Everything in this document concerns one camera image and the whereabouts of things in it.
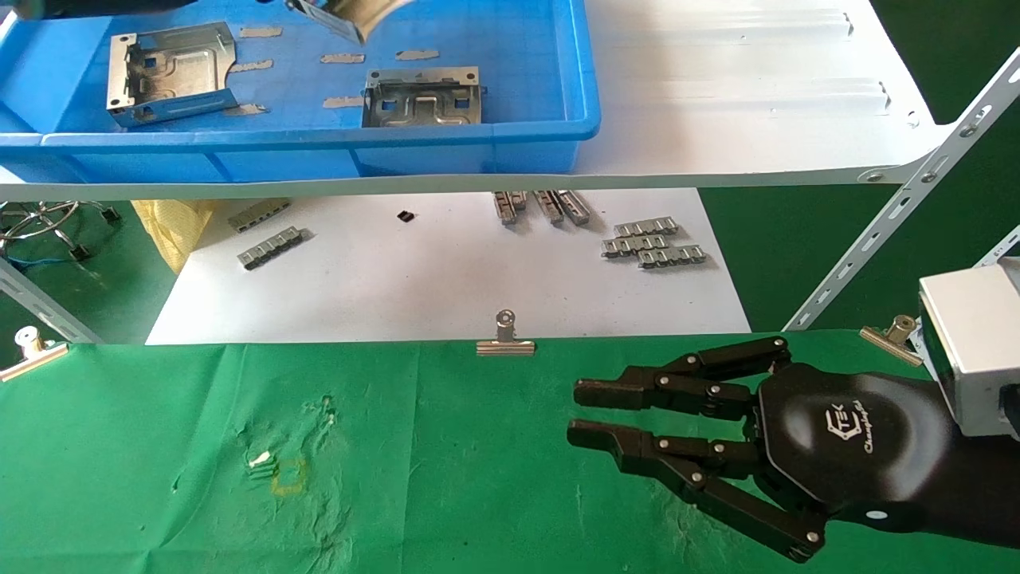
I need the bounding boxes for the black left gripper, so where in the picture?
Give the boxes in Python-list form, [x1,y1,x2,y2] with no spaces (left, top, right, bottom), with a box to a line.
[16,0,196,18]

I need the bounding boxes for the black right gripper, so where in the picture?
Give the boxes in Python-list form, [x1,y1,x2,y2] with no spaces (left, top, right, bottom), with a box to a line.
[567,336,1020,564]

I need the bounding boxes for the galvanized sheet metal bracket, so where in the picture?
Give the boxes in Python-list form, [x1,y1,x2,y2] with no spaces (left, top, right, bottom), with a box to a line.
[106,22,240,128]
[361,67,484,128]
[285,0,415,45]

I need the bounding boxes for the silver binder clip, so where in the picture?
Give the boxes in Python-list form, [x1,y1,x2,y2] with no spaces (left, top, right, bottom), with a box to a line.
[476,310,536,356]
[859,315,925,368]
[0,325,70,382]

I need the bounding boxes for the yellow cloth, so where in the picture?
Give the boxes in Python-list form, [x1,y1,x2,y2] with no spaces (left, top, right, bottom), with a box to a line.
[131,199,216,274]

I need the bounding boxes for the green table cloth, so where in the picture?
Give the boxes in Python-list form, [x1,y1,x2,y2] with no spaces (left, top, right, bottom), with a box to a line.
[0,328,1020,574]

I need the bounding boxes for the white flat board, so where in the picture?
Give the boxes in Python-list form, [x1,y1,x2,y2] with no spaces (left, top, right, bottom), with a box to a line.
[146,189,751,345]

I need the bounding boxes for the white slotted shelf upright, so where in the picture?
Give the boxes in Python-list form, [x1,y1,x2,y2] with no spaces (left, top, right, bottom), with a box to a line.
[0,257,102,345]
[785,48,1020,332]

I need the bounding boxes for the white ribbed shelf board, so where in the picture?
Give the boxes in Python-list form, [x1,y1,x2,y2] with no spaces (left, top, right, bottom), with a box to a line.
[0,0,957,202]

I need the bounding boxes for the blue plastic bin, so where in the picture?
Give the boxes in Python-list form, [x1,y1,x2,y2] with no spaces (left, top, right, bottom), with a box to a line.
[0,0,601,184]

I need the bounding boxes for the white background shelf rack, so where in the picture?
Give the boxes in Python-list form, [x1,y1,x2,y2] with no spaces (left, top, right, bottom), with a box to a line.
[972,226,1020,268]

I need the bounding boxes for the silver cable coil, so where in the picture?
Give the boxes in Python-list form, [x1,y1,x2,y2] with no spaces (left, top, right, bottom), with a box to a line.
[0,201,80,240]

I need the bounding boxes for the thin blue cable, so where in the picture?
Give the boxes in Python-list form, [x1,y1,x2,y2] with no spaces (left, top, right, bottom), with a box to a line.
[0,239,100,276]

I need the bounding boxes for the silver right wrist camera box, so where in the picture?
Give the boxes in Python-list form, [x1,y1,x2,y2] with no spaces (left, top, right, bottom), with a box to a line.
[916,257,1020,439]

